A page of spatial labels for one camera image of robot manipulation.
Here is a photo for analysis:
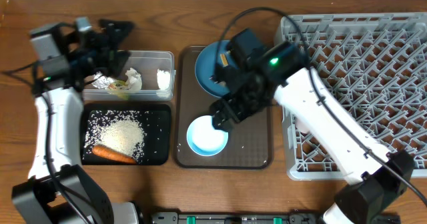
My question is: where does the foil snack wrapper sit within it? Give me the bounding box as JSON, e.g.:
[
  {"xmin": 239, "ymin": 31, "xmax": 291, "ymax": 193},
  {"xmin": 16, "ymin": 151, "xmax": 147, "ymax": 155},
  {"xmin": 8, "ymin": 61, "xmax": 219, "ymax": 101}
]
[{"xmin": 90, "ymin": 72, "xmax": 129, "ymax": 100}]

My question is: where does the white paper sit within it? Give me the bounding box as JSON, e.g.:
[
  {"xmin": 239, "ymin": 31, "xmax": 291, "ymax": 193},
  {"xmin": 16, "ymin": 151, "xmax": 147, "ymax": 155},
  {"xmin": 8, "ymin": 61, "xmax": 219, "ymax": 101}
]
[
  {"xmin": 125, "ymin": 68, "xmax": 142, "ymax": 91},
  {"xmin": 157, "ymin": 69, "xmax": 171, "ymax": 90}
]

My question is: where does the light blue rice bowl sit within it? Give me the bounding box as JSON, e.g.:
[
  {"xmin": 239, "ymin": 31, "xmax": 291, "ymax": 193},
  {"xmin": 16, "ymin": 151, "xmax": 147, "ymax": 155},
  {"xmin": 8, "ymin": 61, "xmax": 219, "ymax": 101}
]
[{"xmin": 186, "ymin": 115, "xmax": 229, "ymax": 157}]

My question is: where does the orange carrot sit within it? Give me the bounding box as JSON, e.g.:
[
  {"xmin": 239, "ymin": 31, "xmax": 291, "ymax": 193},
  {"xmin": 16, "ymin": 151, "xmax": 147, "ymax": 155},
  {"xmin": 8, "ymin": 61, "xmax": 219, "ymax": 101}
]
[{"xmin": 92, "ymin": 145, "xmax": 137, "ymax": 164}]

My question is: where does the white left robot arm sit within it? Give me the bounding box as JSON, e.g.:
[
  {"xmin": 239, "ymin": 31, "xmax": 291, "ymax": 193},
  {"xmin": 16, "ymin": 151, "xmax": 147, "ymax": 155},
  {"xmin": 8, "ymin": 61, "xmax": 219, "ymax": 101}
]
[{"xmin": 11, "ymin": 17, "xmax": 141, "ymax": 223}]

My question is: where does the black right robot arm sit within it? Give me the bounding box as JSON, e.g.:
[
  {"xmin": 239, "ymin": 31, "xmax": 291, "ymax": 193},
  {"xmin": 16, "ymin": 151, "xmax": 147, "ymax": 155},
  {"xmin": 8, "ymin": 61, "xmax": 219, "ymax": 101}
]
[{"xmin": 209, "ymin": 29, "xmax": 414, "ymax": 223}]

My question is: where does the grey dishwasher rack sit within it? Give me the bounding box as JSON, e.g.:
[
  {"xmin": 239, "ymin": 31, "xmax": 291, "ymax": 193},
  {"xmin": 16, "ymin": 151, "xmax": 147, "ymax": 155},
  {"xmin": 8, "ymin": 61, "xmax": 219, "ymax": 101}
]
[{"xmin": 274, "ymin": 13, "xmax": 426, "ymax": 178}]

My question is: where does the clear plastic bin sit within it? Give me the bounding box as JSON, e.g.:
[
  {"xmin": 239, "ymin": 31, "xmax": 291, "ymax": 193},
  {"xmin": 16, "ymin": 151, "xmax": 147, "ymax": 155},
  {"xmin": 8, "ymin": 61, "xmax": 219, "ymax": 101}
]
[{"xmin": 83, "ymin": 51, "xmax": 175, "ymax": 101}]

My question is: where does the wooden chopstick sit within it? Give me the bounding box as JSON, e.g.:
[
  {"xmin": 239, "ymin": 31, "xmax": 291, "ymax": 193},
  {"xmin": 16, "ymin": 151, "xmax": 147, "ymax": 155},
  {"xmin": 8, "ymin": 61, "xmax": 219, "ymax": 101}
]
[{"xmin": 220, "ymin": 53, "xmax": 229, "ymax": 67}]

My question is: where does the dark blue plate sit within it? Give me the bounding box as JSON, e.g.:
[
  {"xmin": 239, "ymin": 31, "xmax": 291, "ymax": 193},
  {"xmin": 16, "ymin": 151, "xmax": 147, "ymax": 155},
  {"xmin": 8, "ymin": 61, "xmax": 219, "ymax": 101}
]
[{"xmin": 195, "ymin": 41, "xmax": 230, "ymax": 98}]

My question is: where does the dark brown serving tray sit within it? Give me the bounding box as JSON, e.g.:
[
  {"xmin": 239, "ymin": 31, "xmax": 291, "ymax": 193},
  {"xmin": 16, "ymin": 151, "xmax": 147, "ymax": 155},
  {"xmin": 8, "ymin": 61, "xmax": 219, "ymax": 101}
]
[{"xmin": 173, "ymin": 46, "xmax": 273, "ymax": 169}]

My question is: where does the pile of white rice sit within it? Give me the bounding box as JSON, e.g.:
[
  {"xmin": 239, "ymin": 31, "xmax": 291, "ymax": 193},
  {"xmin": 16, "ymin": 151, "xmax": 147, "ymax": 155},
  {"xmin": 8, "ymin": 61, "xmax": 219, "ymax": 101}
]
[{"xmin": 83, "ymin": 109, "xmax": 171, "ymax": 161}]

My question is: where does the black plastic tray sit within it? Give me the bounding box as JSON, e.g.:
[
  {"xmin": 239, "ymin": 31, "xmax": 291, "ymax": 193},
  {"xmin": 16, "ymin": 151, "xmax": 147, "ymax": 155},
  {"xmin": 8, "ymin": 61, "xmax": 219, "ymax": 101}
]
[{"xmin": 79, "ymin": 103, "xmax": 171, "ymax": 167}]

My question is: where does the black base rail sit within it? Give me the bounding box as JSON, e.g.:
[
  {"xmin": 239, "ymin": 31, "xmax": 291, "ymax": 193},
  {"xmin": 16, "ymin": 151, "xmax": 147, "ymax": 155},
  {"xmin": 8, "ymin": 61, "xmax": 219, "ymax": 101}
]
[{"xmin": 151, "ymin": 212, "xmax": 324, "ymax": 224}]

